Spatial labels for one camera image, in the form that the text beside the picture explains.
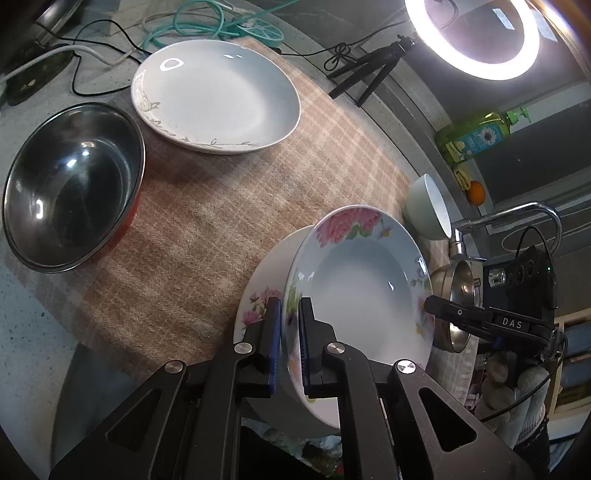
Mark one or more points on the steel bowl with red outside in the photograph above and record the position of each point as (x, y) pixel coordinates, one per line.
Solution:
(69, 184)

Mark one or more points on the large pink floral plate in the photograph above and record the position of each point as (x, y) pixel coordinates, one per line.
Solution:
(258, 300)

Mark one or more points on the chrome faucet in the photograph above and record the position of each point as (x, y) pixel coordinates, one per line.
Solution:
(508, 214)

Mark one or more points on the grey checked cloth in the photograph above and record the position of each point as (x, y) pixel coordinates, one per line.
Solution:
(452, 369)

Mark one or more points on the dark green glass dish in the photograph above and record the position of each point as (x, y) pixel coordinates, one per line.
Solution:
(27, 83)

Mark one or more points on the small pink floral plate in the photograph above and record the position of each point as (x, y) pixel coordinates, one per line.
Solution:
(369, 295)

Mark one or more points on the wooden shelf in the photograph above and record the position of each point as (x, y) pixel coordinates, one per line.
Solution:
(577, 318)

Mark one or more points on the steel pot lid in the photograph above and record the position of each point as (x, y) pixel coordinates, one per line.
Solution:
(55, 11)

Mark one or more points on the green dish soap bottle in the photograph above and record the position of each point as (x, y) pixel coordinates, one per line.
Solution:
(475, 136)

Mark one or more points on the yellow sponge cloth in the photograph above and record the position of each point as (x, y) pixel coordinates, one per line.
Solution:
(463, 179)

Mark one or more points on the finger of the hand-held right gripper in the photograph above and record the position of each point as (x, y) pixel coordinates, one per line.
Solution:
(475, 333)
(452, 309)

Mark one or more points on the orange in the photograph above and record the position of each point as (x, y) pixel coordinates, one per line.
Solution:
(476, 194)

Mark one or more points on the white plate with branch print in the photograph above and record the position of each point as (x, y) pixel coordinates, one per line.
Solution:
(217, 92)

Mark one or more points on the round teal power strip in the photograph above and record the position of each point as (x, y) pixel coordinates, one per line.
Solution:
(258, 30)

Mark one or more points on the pink plaid cloth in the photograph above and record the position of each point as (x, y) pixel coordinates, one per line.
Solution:
(207, 221)

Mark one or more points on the plain steel bowl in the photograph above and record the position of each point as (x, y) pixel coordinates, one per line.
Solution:
(461, 281)

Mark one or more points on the person's right hand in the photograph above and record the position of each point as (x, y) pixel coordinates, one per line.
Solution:
(508, 401)

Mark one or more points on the light blue ceramic bowl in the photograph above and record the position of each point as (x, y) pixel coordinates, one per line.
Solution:
(422, 207)

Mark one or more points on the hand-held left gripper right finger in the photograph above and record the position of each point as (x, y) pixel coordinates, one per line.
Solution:
(304, 341)

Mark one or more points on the black tripod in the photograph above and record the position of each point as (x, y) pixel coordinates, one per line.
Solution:
(364, 69)

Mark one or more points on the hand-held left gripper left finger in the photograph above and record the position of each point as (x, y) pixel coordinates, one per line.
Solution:
(274, 341)

